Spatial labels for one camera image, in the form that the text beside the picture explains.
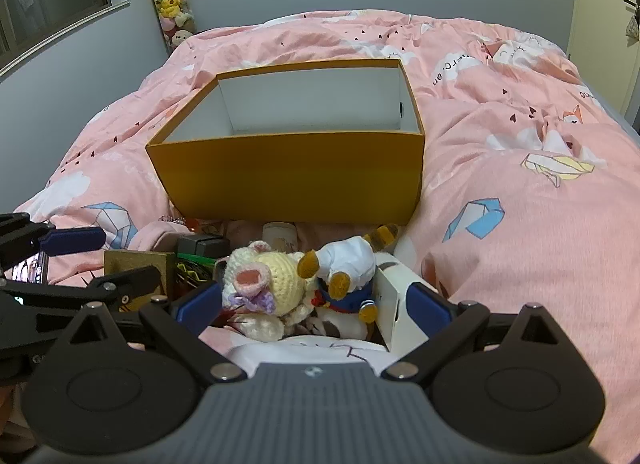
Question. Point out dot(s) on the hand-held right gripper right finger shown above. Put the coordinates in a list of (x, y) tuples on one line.
[(427, 308)]

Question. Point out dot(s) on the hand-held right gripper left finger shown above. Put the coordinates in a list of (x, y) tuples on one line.
[(195, 308)]

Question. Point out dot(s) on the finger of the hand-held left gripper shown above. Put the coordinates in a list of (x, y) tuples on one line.
[(75, 240), (125, 281)]

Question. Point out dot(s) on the white cardboard box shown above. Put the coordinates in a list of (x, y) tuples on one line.
[(395, 304)]

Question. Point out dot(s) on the red and green feather toy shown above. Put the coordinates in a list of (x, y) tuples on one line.
[(192, 271)]

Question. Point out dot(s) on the dark grey box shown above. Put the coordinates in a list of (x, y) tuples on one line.
[(205, 246)]

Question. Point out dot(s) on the cream crochet plush toy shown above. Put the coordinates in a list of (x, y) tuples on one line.
[(280, 274)]

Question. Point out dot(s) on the brown plush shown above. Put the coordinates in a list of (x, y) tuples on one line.
[(350, 259)]

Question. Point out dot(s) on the orange cardboard box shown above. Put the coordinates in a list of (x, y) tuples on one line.
[(290, 178)]

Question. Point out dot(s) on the gold square box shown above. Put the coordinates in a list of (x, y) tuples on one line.
[(135, 261)]

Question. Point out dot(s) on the white floral cup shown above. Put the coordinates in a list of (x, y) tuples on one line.
[(279, 236)]

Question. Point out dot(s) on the pink printed duvet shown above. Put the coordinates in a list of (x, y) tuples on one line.
[(500, 93)]

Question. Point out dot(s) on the clear tube of plush toys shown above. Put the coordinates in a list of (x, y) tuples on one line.
[(172, 3)]

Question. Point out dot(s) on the pale yellow door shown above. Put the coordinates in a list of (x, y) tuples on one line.
[(600, 43)]

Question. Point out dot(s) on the hanging patterned pouch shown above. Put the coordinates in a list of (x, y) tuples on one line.
[(634, 23)]

